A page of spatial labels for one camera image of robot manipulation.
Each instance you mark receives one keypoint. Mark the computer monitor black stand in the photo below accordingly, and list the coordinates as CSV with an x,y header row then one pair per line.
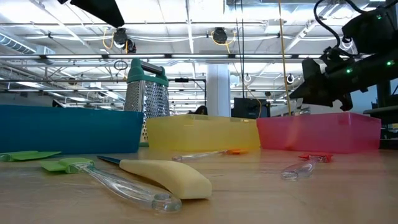
x,y
384,93

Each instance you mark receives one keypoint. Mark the blue plastic bin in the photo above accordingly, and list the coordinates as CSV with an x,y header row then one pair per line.
x,y
68,130

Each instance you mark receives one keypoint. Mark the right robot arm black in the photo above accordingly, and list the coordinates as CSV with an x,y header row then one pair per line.
x,y
373,67

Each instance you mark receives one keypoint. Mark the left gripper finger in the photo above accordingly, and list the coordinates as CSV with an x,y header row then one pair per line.
x,y
102,12

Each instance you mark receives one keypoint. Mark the grey computer desk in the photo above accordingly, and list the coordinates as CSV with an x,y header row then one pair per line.
x,y
385,115

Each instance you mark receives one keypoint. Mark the white structural column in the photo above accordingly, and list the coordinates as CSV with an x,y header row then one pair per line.
x,y
218,90

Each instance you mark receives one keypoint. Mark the red translucent plastic bin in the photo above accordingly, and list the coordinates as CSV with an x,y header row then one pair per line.
x,y
317,133

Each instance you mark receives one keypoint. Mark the black equipment cabinet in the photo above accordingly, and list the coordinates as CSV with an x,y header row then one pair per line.
x,y
248,109

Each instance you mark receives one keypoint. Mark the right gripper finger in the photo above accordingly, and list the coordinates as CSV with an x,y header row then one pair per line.
x,y
312,68
320,93

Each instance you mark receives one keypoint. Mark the black station frame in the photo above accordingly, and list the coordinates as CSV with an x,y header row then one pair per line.
x,y
182,80

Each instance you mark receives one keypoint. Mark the person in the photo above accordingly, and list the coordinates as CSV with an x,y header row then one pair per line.
x,y
200,110

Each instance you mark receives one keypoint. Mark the yellow translucent plastic bin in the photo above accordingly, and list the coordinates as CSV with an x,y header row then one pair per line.
x,y
202,133

